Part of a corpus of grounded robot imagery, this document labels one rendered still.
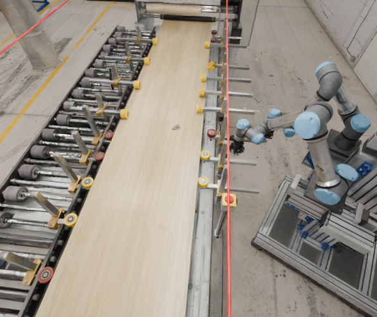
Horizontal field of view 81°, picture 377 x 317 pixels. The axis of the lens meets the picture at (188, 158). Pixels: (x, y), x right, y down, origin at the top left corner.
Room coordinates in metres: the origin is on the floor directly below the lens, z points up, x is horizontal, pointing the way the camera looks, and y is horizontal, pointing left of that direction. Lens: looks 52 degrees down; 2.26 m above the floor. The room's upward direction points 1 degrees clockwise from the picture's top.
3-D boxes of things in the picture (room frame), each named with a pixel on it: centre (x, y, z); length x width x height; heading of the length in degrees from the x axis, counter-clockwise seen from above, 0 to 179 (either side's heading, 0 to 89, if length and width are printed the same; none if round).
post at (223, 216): (0.54, -0.22, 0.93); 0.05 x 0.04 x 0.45; 175
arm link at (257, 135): (1.01, -0.44, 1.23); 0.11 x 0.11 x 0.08; 44
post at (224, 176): (0.80, -0.24, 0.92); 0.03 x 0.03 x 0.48; 85
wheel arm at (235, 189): (0.84, -0.31, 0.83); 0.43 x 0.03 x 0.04; 85
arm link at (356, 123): (1.13, -1.16, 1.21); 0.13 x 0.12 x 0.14; 174
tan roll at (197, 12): (3.70, 0.04, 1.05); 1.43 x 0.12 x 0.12; 85
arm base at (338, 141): (1.12, -1.16, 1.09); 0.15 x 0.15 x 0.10
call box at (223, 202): (0.54, -0.22, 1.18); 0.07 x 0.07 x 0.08; 85
